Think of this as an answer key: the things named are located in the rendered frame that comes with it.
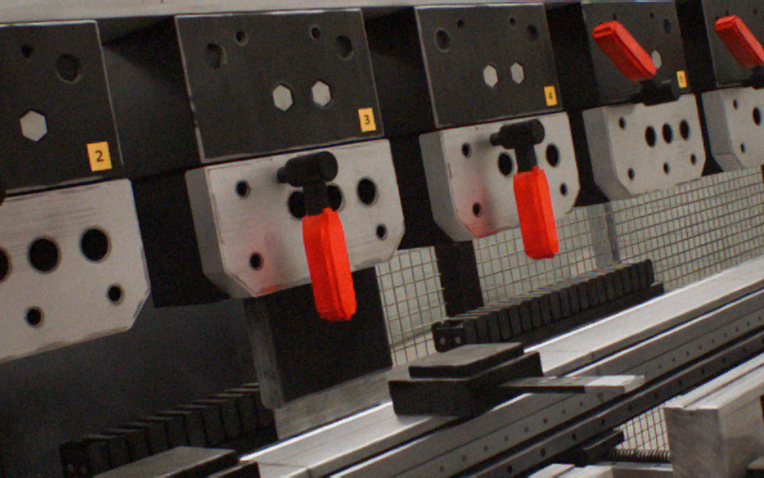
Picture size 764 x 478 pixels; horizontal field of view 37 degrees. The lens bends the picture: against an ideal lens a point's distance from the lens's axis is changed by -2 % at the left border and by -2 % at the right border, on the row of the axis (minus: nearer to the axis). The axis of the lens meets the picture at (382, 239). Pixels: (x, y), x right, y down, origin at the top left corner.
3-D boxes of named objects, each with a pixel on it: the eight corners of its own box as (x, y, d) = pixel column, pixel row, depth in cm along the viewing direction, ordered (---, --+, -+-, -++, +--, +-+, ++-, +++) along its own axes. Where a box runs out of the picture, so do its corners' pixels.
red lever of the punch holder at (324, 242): (345, 321, 66) (314, 152, 65) (299, 324, 69) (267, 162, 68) (368, 315, 67) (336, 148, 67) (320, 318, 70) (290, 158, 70)
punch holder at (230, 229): (231, 303, 65) (177, 13, 64) (148, 310, 71) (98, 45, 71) (411, 256, 76) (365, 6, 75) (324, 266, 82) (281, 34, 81)
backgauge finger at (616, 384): (601, 419, 102) (592, 364, 102) (392, 415, 120) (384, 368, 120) (670, 384, 110) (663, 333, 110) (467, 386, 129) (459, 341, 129)
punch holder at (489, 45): (461, 243, 79) (417, 4, 79) (373, 253, 85) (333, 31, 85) (585, 211, 90) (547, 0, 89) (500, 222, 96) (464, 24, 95)
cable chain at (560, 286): (469, 352, 142) (463, 321, 141) (434, 354, 146) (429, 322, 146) (656, 283, 172) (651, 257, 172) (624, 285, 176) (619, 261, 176)
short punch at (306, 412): (289, 439, 72) (261, 289, 71) (269, 438, 73) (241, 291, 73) (399, 397, 79) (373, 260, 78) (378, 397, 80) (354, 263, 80)
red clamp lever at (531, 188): (553, 259, 80) (528, 119, 79) (507, 264, 83) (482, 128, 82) (568, 254, 81) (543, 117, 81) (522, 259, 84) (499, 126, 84)
